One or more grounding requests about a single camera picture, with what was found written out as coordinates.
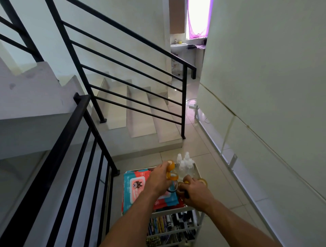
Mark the person's right hand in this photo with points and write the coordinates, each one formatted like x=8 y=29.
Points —
x=197 y=194

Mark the person's left hand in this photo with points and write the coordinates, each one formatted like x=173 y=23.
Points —
x=159 y=182

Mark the pile of small tape rolls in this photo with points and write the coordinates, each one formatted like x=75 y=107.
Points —
x=172 y=166

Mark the beige plastic cart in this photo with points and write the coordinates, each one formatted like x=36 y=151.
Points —
x=178 y=210

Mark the pile of teal wipe packets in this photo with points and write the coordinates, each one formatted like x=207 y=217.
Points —
x=135 y=185

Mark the clear plastic bottle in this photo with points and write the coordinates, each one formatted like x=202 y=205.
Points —
x=191 y=166
x=187 y=157
x=179 y=162
x=183 y=169

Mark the row of black-capped white markers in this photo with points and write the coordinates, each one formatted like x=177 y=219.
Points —
x=183 y=220

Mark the pile of colourful patterned pencils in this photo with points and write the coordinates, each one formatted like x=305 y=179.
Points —
x=156 y=225

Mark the yellow black patterned packets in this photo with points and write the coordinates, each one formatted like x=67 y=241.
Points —
x=154 y=241

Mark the person's left forearm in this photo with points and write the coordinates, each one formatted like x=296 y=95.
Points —
x=130 y=221

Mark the person's right forearm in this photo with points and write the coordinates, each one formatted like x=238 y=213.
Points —
x=236 y=229

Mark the white washbasin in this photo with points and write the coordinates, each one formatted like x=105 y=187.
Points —
x=178 y=47

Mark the white partition board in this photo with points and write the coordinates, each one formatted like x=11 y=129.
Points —
x=267 y=76

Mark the purple window curtain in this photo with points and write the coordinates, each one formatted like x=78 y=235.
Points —
x=201 y=34

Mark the grey metal partition frame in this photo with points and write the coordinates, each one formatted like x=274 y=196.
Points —
x=224 y=157

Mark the thin beige wall strip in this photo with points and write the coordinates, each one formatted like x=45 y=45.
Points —
x=228 y=135

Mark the white wall conduit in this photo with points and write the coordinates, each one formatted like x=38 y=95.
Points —
x=249 y=127

